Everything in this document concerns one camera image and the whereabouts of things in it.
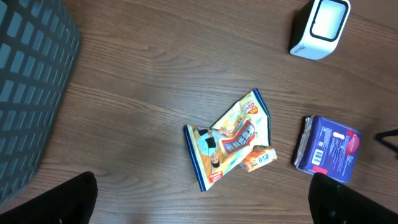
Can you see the small orange white box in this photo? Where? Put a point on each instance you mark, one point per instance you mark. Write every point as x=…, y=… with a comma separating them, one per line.
x=258, y=157

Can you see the yellow snack bag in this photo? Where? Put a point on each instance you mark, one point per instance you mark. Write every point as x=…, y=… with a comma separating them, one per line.
x=214, y=151

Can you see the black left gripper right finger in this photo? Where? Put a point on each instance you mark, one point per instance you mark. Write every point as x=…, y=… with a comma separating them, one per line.
x=333, y=202

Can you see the red purple Carefree pad pack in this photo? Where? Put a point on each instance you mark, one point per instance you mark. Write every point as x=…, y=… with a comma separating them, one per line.
x=328, y=147

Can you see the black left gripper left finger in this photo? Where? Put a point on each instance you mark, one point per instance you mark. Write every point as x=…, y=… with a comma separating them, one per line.
x=70, y=202

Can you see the grey mesh basket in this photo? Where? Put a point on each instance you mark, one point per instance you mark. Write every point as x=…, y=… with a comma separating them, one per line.
x=40, y=44

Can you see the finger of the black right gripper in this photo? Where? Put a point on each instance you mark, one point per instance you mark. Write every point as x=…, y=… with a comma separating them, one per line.
x=380, y=137

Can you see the white barcode scanner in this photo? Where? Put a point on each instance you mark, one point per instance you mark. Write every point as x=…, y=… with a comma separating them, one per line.
x=318, y=27

